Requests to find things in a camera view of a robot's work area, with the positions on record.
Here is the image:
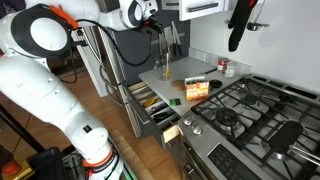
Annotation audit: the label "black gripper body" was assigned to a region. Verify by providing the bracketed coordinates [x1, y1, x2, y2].
[139, 15, 165, 37]

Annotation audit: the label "yellow smiley-face spatula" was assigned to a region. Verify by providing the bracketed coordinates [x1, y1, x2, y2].
[164, 49, 171, 80]

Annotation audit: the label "clear glass mug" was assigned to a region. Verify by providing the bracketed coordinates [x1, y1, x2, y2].
[153, 54, 173, 82]

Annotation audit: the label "yellow smiley face spatula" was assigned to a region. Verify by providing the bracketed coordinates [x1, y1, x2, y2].
[142, 95, 160, 109]

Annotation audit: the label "steel magnetic knife strip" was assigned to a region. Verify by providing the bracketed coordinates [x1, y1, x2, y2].
[151, 31, 187, 46]

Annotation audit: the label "round wooden coaster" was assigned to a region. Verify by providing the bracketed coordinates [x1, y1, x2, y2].
[171, 79, 187, 92]

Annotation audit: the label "orange carton box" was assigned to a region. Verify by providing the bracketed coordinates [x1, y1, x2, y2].
[184, 75, 211, 102]

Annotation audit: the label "green paper packet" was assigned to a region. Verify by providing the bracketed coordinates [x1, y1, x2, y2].
[168, 97, 182, 107]

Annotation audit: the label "red labelled tin can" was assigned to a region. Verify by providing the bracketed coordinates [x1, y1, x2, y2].
[216, 57, 230, 75]

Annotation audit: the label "small black round lid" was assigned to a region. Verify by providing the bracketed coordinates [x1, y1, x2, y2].
[209, 79, 224, 90]

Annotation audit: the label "black oven mitt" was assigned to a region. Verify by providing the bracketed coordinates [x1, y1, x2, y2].
[227, 0, 260, 53]

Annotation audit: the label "small glass jar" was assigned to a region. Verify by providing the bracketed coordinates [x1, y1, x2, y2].
[224, 60, 238, 80]

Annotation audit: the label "open drawer with utensils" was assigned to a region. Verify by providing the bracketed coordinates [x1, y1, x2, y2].
[125, 80, 185, 150]

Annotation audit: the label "stainless steel gas stove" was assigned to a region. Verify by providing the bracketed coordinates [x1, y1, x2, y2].
[168, 73, 320, 180]

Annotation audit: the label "wooden robot stand board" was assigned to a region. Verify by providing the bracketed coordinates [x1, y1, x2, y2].
[109, 129, 157, 180]

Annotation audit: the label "black control box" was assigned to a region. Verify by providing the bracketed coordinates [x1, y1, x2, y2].
[25, 147, 69, 180]

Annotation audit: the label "yellow button box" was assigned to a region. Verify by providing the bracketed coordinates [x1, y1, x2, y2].
[0, 159, 35, 180]

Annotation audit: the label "red emergency stop button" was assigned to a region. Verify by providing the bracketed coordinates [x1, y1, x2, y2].
[1, 160, 22, 177]

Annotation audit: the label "riveted black handled knife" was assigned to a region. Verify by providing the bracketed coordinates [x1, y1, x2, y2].
[157, 33, 165, 56]

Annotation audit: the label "slim black handled knife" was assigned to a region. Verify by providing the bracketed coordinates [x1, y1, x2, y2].
[169, 20, 178, 56]
[174, 22, 184, 57]

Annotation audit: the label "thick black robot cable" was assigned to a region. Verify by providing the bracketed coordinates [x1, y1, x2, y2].
[71, 18, 158, 68]

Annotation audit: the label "white wall power outlet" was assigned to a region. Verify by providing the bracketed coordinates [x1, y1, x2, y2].
[195, 50, 207, 62]

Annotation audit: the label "black handled scissors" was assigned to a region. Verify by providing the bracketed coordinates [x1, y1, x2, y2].
[152, 111, 175, 123]

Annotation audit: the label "black metal frame bar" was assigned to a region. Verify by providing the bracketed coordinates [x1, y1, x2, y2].
[0, 104, 47, 154]

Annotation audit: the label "black skimmer steel handle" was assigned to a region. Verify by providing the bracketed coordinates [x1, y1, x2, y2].
[268, 120, 320, 168]

